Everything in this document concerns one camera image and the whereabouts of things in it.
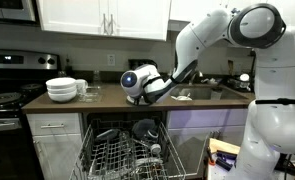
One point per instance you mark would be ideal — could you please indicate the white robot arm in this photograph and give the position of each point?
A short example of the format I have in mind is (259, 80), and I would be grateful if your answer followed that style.
(277, 123)

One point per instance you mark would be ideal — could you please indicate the white wall outlet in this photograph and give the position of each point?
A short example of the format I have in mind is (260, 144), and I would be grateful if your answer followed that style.
(111, 59)

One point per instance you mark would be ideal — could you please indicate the clear glass jar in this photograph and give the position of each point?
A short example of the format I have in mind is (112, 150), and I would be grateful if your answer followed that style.
(97, 79)

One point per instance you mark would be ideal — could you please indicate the white lower cabinet door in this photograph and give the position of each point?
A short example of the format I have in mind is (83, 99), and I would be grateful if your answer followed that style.
(58, 156)

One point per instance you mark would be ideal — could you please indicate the grey dishwasher door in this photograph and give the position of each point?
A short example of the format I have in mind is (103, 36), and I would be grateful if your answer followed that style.
(190, 153)

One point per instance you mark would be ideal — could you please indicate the white bowl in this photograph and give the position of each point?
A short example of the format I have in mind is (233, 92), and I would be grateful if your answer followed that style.
(61, 82)
(62, 90)
(62, 97)

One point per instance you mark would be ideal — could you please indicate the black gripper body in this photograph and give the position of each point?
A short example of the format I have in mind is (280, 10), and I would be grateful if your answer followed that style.
(141, 101)

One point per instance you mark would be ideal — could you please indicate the wooden board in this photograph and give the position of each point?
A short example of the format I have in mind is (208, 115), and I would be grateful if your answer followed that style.
(223, 146)

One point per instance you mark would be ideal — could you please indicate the clear glass container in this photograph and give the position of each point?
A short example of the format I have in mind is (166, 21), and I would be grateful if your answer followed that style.
(89, 95)

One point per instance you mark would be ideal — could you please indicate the kitchen sink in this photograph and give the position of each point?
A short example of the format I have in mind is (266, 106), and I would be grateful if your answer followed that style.
(217, 93)

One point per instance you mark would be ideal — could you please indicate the small white cup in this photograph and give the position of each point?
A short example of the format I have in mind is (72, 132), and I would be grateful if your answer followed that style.
(156, 149)

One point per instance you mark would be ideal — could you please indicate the white drawer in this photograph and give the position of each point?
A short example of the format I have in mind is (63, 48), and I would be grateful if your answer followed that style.
(53, 120)

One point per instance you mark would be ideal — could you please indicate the black and steel stove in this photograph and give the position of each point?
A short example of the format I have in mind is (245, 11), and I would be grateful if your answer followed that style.
(7, 100)

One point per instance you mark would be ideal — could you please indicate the white dinner plate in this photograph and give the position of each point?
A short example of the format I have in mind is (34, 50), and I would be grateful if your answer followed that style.
(129, 100)

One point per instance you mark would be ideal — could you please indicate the white crumpled cloth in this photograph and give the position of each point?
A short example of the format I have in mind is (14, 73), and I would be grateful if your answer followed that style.
(182, 97)

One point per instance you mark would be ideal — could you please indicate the blue black tool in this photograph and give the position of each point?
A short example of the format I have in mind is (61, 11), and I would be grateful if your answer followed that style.
(225, 160)

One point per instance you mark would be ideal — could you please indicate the white lower cabinet panel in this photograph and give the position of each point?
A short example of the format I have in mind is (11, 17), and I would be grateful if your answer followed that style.
(203, 121)

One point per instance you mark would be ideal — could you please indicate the black coffee maker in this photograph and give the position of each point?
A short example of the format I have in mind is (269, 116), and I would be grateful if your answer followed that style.
(137, 63)

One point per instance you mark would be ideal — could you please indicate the stainless steel microwave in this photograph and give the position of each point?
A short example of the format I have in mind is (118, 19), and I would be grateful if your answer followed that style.
(10, 8)

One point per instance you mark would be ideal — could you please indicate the dark bowl in rack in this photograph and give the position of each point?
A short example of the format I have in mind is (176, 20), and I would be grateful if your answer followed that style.
(143, 128)

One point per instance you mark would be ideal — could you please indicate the dark glass bottle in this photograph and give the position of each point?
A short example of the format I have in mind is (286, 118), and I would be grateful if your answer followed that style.
(68, 68)

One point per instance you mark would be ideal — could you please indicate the black dish drainer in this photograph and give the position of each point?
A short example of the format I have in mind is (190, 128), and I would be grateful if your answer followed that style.
(240, 81)

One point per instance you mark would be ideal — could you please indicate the white mug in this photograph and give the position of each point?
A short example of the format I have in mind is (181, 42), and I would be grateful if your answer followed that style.
(81, 85)

